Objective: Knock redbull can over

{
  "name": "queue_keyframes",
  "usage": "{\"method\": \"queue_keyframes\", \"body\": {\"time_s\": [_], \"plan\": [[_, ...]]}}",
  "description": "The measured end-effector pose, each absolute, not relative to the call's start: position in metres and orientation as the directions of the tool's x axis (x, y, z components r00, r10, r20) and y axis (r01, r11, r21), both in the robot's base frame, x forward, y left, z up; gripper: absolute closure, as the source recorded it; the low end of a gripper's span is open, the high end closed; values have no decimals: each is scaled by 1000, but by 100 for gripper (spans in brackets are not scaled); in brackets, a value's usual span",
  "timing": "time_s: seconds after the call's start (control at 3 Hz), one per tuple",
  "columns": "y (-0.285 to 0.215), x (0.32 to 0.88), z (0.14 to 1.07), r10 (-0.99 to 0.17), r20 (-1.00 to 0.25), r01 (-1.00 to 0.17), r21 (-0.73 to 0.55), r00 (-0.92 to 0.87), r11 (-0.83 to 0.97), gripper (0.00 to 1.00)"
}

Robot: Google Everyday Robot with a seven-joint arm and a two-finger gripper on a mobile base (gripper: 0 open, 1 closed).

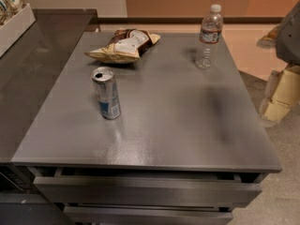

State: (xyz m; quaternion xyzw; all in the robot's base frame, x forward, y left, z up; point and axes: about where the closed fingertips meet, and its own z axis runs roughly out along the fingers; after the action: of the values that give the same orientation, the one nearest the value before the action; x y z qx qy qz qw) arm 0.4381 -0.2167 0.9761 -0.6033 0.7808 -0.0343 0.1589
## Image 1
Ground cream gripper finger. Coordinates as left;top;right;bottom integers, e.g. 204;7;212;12
259;64;300;128
257;25;279;49

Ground silver blue redbull can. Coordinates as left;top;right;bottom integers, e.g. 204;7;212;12
91;67;121;120

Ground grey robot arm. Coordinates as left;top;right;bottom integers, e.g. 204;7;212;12
259;1;300;128

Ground clear plastic water bottle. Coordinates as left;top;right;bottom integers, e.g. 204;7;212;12
195;4;224;69

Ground brown chip bag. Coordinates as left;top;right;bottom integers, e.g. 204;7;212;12
85;29;160;64

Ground upper grey drawer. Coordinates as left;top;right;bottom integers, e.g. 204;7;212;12
34;169;262;207

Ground grey drawer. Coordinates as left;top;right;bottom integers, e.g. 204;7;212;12
34;169;262;207
64;206;233;225

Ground lower grey drawer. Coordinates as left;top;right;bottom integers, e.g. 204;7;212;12
64;206;233;225

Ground white snack box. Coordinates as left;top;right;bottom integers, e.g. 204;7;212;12
0;4;36;57

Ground snack packets in box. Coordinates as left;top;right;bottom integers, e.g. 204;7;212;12
0;0;25;25

